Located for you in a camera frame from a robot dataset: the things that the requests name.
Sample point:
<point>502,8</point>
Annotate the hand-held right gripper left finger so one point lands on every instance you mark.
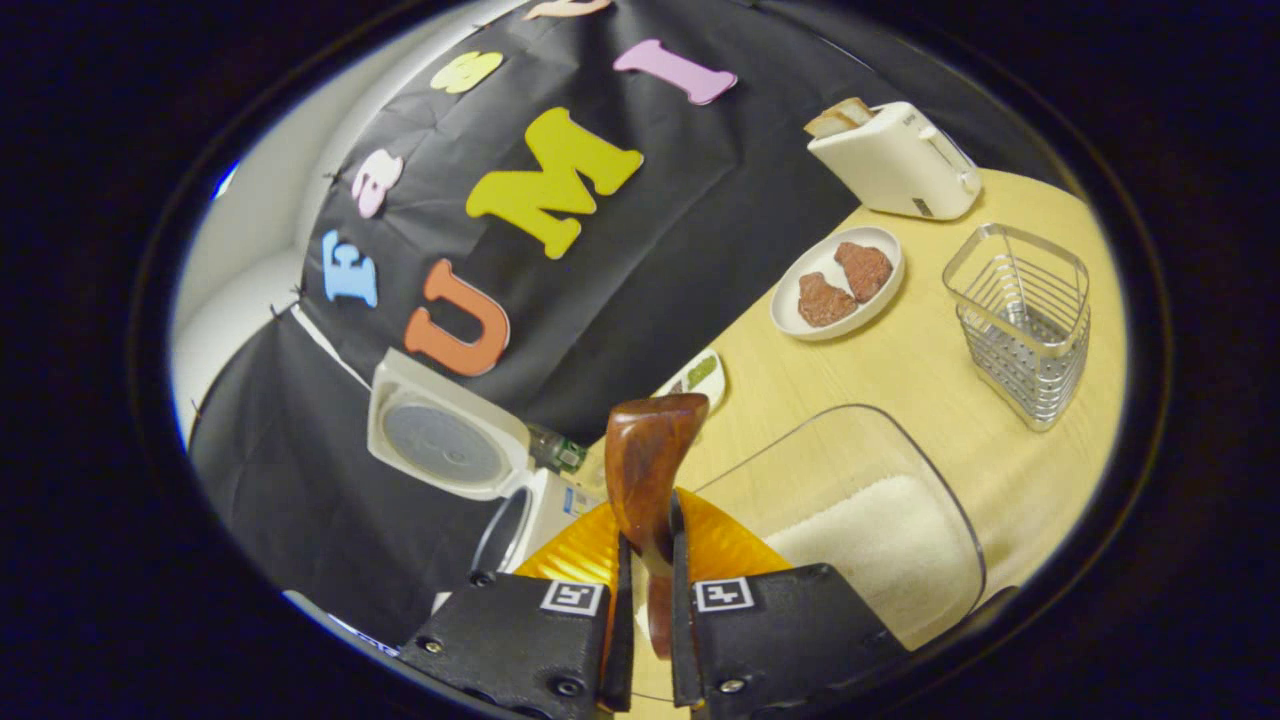
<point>620,640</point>

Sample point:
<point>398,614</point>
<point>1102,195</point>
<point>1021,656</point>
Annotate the toast slice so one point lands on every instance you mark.
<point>828,124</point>
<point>856,110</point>

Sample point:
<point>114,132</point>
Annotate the clear plastic container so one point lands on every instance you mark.
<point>800,460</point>

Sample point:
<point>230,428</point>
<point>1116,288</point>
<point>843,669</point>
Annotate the clear plastic bottle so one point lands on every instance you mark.
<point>558,450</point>

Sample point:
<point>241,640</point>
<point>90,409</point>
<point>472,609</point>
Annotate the small divided bean dish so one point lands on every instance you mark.
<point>700,375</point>

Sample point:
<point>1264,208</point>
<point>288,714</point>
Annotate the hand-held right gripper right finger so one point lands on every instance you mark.
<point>683,640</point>

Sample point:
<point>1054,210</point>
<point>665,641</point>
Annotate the white rice cooker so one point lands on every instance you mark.
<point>445,440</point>

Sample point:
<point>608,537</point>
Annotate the white round plate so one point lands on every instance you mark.
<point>815,262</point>

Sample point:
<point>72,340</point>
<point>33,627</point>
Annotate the brown wooden spoon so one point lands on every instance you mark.
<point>645,460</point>

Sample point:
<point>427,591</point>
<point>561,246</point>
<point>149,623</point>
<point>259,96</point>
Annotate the black backdrop cloth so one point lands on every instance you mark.
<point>650,260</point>

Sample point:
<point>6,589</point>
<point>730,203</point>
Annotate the white toaster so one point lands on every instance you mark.
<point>900,165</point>

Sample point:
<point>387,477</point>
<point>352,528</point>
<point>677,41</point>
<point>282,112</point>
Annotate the brown meat piece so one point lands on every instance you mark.
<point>865,270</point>
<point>825,300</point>

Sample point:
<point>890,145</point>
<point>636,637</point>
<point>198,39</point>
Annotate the white rice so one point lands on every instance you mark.
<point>880,550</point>

